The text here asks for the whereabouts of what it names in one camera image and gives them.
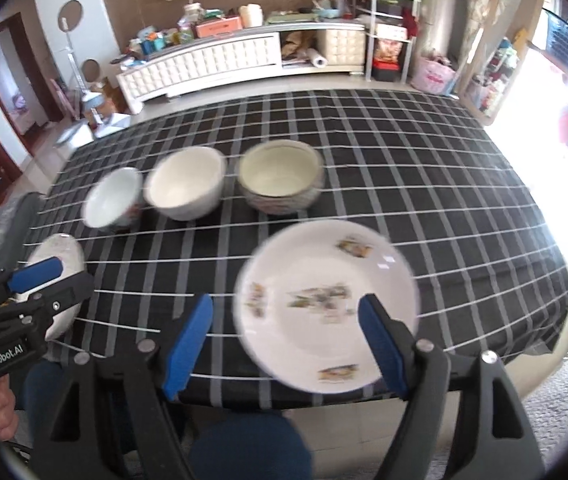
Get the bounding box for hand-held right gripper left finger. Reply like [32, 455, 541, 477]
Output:
[48, 292, 215, 480]

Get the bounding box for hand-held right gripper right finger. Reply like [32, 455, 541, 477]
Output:
[356, 292, 547, 480]

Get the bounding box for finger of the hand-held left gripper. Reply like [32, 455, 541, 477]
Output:
[22, 272, 95, 332]
[0, 256, 64, 312]

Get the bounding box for small white plate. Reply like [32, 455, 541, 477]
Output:
[26, 232, 86, 343]

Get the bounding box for small white red-patterned bowl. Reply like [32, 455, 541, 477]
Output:
[81, 166, 145, 233]

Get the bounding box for large white printed plate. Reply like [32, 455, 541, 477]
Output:
[234, 219, 421, 393]

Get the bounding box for plain white bowl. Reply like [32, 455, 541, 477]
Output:
[144, 146, 227, 222]

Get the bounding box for beige floral bowl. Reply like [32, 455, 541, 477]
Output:
[236, 140, 325, 216]

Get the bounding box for person's blue trousers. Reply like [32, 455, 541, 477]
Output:
[14, 360, 315, 480]

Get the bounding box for black white checkered tablecloth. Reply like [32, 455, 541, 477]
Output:
[24, 87, 568, 411]

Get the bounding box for white tufted TV cabinet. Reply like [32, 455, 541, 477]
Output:
[115, 22, 367, 113]

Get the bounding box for pink printed bag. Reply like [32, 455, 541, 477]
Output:
[410, 55, 457, 96]

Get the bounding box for white paper roll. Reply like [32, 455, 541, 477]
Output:
[296, 50, 329, 68]

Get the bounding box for pink box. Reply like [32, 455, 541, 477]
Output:
[195, 16, 243, 38]

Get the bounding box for white plastic jug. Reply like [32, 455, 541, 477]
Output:
[239, 4, 265, 28]

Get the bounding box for white standing air conditioner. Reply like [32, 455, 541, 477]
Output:
[421, 0, 470, 61]

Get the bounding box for white wire shelf rack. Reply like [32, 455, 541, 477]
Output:
[354, 0, 422, 83]

